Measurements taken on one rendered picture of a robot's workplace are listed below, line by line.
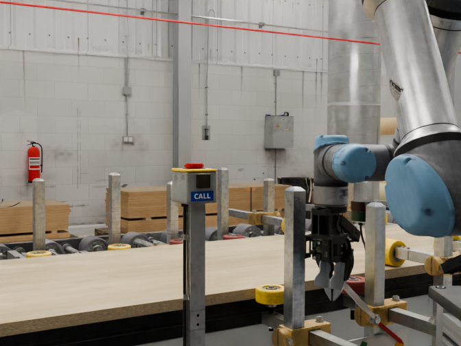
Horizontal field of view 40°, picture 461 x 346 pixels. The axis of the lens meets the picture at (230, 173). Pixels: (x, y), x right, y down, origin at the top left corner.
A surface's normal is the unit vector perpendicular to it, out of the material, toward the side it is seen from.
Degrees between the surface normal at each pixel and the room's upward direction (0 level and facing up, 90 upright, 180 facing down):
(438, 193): 83
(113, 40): 90
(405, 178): 97
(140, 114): 90
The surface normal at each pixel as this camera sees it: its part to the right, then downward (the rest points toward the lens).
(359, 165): 0.19, 0.05
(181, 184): -0.86, 0.02
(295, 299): 0.52, 0.04
